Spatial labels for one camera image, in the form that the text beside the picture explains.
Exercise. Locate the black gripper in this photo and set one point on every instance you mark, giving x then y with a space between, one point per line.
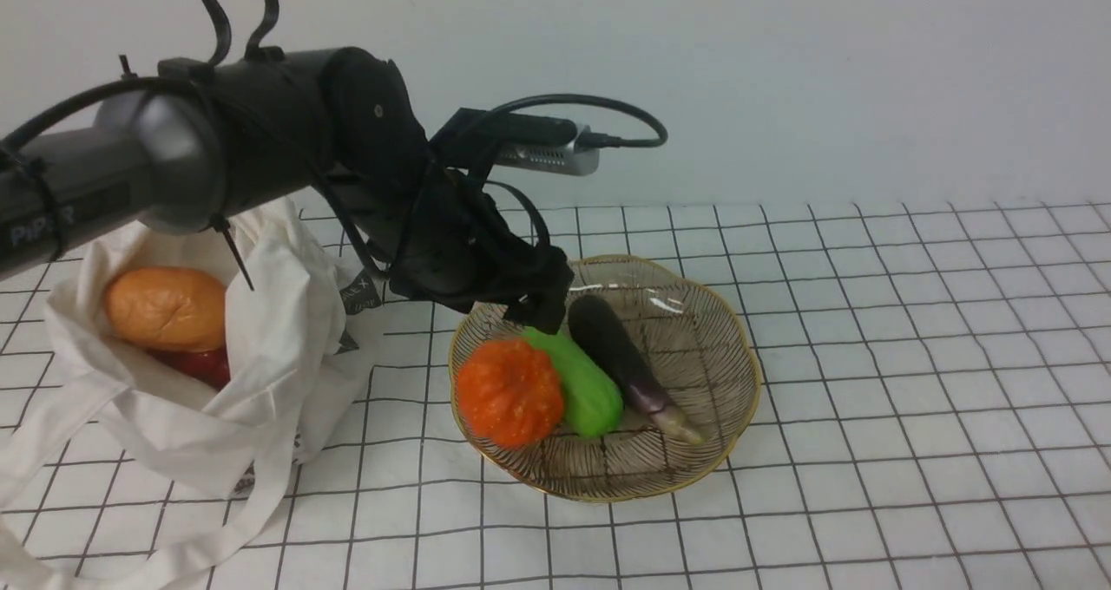
448 244

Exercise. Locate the orange pumpkin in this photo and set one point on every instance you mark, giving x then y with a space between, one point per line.
510 393

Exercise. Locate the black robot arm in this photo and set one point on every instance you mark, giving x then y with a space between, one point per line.
191 147

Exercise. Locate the white cloth tote bag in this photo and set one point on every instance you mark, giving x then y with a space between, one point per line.
302 331

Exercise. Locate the red vegetable in bag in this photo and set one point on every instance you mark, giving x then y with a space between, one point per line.
210 367

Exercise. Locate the dark purple eggplant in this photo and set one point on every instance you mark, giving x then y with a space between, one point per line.
598 330

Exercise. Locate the green cucumber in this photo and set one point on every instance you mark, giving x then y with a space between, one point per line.
594 405

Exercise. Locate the gold-rimmed glass plate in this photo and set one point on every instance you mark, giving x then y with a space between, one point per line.
699 351

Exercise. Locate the brown bread roll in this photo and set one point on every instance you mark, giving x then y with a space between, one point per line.
167 308

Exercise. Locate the checkered white tablecloth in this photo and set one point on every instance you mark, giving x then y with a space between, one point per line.
934 416

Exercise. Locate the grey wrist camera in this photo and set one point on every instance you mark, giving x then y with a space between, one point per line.
514 140

